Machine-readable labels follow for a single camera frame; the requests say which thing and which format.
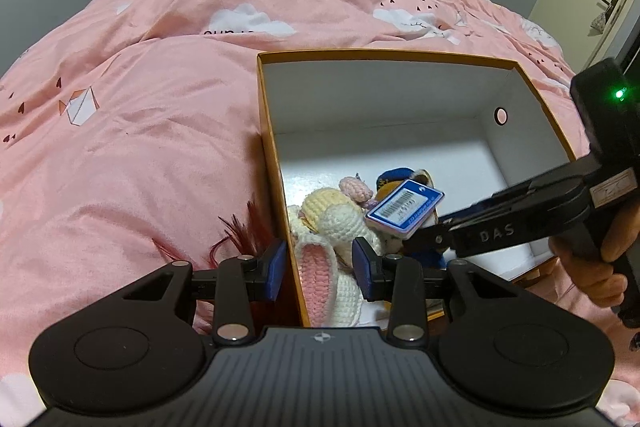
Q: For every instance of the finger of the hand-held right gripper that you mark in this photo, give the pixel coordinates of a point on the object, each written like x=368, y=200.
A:
x=430, y=243
x=472, y=213

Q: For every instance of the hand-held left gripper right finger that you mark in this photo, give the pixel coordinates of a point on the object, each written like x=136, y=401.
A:
x=362, y=272

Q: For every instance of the person's right hand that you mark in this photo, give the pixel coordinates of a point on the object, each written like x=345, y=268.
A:
x=595, y=279

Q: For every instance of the pink printed blanket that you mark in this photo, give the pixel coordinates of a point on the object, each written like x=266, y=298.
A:
x=175, y=82

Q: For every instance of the small pink crochet piece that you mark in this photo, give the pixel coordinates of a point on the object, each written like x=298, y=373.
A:
x=355, y=188

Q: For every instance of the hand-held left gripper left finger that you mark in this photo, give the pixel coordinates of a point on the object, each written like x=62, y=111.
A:
x=274, y=269

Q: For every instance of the small hanging pouch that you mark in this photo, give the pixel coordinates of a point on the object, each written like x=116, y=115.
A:
x=598, y=22

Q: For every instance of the orange cardboard box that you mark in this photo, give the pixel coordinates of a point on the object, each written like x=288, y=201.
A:
x=375, y=97

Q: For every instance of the red feathers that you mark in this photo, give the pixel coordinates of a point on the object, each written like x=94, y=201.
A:
x=255, y=232

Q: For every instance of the dark furniture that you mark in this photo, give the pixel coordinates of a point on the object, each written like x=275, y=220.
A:
x=631, y=32

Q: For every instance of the blue-clad plush doll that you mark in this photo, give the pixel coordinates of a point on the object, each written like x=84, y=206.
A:
x=390, y=179

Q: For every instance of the cream crochet bunny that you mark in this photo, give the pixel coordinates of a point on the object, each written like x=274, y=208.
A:
x=345, y=302

